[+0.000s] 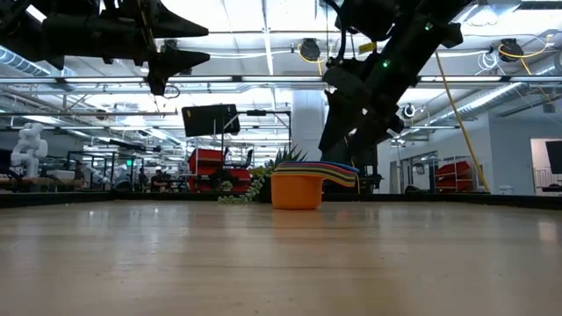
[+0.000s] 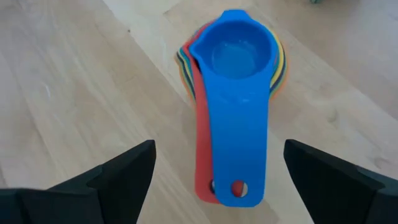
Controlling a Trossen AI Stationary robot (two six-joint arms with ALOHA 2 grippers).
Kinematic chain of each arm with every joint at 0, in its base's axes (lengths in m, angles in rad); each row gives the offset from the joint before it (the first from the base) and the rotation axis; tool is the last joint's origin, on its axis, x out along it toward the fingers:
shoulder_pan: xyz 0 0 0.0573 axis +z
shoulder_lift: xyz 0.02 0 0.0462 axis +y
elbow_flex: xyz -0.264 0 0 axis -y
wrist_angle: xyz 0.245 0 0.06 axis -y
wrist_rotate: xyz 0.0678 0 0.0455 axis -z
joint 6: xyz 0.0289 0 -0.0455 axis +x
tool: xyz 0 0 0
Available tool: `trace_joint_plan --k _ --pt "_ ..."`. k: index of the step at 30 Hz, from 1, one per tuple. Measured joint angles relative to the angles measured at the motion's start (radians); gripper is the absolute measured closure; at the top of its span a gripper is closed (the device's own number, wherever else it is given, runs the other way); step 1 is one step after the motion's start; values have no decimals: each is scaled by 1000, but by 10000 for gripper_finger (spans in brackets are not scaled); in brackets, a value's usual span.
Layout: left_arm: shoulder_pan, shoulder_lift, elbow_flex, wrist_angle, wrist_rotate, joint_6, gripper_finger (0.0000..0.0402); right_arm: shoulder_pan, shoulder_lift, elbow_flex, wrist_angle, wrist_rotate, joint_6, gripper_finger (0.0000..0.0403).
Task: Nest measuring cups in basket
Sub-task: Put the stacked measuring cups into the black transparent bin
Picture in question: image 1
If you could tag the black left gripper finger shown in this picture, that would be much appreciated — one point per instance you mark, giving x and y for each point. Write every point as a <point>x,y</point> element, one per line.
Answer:
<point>171,24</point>
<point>171,61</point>

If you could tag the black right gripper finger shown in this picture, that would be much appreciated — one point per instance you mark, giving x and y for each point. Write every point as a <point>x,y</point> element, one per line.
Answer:
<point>375,131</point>
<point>338,123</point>

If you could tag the red measuring cup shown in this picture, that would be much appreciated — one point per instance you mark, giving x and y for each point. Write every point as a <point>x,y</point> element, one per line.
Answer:
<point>344,170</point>

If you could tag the teal measuring cup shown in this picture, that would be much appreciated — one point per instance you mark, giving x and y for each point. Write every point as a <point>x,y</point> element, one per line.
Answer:
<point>345,173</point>

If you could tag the navy blue measuring cup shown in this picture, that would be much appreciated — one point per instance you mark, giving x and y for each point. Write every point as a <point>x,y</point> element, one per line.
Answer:
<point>347,179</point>

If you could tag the green measuring cup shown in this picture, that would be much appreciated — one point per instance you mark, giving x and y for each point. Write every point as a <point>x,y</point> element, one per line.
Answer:
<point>348,182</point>

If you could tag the orange measuring cup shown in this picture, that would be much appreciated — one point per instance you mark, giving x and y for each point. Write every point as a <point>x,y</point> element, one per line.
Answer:
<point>296,193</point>

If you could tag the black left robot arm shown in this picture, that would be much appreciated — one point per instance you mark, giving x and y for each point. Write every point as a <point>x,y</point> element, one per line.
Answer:
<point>26,39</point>

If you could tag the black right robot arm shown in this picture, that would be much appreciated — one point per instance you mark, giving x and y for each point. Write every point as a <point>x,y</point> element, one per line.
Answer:
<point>430,30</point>

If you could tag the black monitor on stand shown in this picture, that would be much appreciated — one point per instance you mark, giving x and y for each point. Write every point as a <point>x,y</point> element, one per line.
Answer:
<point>211,120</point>

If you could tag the long LED light bar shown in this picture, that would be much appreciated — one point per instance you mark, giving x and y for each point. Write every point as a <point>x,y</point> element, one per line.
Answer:
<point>281,79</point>

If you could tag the red storage bin rack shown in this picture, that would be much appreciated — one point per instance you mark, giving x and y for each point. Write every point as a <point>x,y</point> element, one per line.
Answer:
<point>456,173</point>

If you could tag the potted succulent plant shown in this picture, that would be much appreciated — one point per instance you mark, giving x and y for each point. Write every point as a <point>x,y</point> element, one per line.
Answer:
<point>263,175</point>

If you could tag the red tool cart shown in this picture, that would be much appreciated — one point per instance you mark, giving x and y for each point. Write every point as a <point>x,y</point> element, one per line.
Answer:
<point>211,162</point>

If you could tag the person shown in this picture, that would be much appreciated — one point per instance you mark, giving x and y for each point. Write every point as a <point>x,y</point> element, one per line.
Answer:
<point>159,180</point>
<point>79,171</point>

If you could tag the black gantry frame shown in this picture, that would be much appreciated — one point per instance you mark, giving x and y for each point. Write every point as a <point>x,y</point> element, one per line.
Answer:
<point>263,113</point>

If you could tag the black wall screen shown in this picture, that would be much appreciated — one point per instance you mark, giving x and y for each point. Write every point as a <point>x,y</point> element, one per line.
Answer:
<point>554,157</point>

